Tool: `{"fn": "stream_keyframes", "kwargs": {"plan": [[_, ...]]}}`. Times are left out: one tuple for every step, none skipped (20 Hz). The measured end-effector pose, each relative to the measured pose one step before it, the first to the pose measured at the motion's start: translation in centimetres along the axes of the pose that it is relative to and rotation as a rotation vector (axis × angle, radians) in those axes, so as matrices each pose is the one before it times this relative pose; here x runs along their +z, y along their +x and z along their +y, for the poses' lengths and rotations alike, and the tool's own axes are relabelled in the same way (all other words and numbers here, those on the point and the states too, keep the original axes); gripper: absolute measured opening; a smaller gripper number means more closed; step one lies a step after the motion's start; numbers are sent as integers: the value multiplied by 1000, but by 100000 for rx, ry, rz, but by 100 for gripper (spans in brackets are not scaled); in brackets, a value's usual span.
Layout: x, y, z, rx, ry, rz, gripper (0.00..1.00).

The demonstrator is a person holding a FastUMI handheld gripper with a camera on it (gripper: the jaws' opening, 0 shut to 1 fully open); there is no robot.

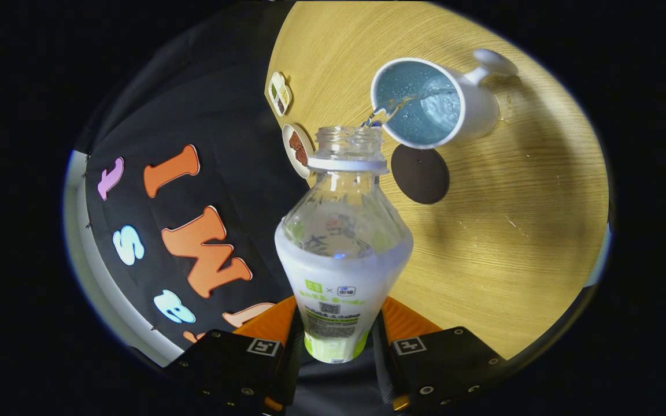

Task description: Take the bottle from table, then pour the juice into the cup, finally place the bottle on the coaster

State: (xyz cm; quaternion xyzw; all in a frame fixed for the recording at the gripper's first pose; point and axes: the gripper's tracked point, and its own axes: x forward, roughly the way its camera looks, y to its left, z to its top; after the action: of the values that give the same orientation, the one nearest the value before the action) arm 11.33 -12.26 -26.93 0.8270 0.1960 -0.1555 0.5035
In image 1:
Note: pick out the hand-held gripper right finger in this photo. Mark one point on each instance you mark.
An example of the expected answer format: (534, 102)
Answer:
(382, 370)

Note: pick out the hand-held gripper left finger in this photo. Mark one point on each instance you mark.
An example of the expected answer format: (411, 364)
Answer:
(292, 364)

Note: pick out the clear bottle with white label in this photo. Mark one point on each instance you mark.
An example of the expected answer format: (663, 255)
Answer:
(341, 271)

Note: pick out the dark round coaster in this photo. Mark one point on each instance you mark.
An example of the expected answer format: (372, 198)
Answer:
(421, 174)

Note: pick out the white cup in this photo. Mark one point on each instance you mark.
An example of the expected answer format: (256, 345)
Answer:
(477, 110)

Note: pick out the wooden table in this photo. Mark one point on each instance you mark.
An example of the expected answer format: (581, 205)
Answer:
(512, 242)

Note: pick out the white plate with brown food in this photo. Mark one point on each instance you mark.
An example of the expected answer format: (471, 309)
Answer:
(297, 149)

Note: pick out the black backdrop cloth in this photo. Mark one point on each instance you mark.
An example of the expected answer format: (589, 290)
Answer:
(240, 127)

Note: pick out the white divided dish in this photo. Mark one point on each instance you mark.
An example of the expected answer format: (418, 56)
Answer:
(280, 93)

